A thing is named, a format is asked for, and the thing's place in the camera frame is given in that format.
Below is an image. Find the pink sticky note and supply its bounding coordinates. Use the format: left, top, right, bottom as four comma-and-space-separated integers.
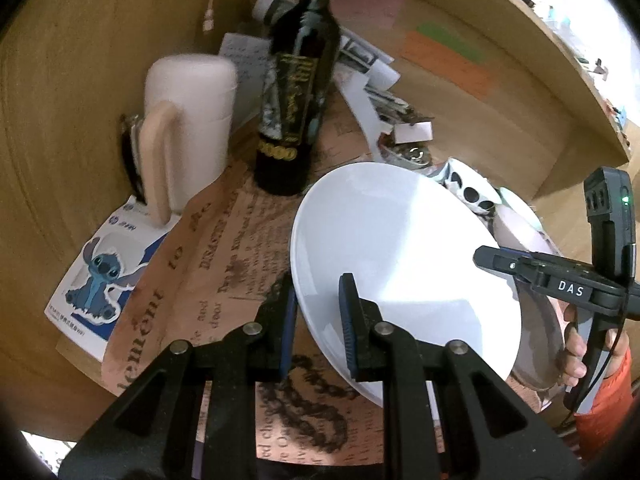
327, 0, 407, 36

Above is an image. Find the person's right forearm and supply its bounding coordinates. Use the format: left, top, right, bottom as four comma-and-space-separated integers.
574, 354, 640, 462

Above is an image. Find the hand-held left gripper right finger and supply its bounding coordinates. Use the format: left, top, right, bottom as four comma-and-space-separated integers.
338, 273, 585, 480

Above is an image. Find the white note card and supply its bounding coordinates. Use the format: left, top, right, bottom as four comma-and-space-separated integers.
394, 121, 434, 145

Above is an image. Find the small bowl of clips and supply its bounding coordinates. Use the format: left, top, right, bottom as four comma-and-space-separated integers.
377, 131, 433, 173

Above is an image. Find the black spotted bowl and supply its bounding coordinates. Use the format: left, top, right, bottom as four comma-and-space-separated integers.
442, 157, 502, 217

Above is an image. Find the beige plate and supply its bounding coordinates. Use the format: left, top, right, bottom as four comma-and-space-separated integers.
509, 285, 568, 392

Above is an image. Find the pink mug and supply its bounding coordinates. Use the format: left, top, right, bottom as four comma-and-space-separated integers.
137, 53, 239, 226

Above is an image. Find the white paper sheet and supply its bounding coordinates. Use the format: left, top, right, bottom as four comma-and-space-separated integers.
332, 60, 402, 161

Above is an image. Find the blue cartoon card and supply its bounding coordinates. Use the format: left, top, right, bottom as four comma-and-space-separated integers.
44, 195, 176, 343

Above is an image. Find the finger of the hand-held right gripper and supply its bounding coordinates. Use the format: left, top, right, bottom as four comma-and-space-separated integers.
473, 244, 541, 282

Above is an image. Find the stack of newspapers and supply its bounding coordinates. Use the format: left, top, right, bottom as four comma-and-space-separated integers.
336, 27, 426, 128

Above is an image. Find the brown newsprint paper mat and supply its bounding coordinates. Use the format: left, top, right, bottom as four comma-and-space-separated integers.
100, 115, 551, 480

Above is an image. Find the handwritten white paper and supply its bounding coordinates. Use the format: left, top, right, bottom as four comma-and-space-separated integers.
217, 32, 271, 111

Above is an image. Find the orange sticky note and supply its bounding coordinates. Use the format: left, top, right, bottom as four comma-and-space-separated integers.
399, 30, 497, 101

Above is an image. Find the person's right hand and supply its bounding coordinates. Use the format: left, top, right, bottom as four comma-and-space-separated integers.
556, 305, 631, 392

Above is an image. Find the dark wine bottle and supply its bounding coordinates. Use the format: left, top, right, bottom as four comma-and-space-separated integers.
254, 0, 342, 197

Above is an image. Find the green sticky note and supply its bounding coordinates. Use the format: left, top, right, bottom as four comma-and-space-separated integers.
415, 21, 487, 65

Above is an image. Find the white plate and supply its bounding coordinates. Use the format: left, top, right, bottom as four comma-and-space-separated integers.
290, 162, 524, 409

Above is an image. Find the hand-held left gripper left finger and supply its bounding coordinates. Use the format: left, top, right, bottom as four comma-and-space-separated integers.
57, 272, 301, 480

